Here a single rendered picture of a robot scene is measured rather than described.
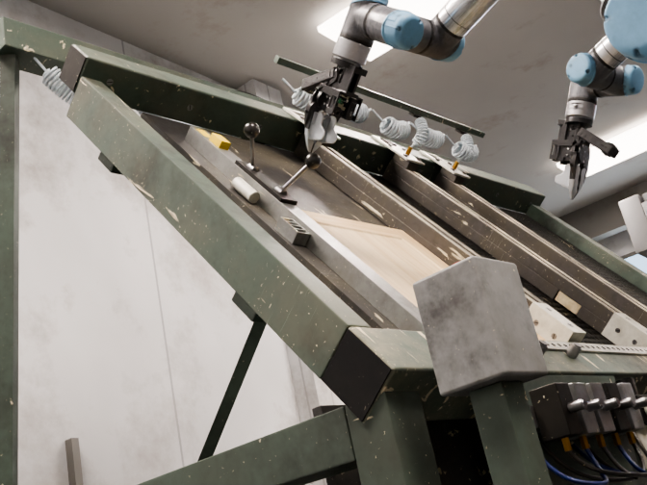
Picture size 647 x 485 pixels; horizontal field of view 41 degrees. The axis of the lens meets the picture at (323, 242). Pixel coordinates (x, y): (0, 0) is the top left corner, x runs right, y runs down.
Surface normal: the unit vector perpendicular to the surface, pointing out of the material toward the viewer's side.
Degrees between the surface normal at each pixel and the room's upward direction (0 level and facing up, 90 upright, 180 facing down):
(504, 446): 90
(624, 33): 97
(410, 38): 136
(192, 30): 180
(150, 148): 90
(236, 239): 90
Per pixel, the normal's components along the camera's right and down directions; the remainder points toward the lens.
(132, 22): 0.20, 0.92
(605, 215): -0.62, -0.16
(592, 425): 0.69, -0.39
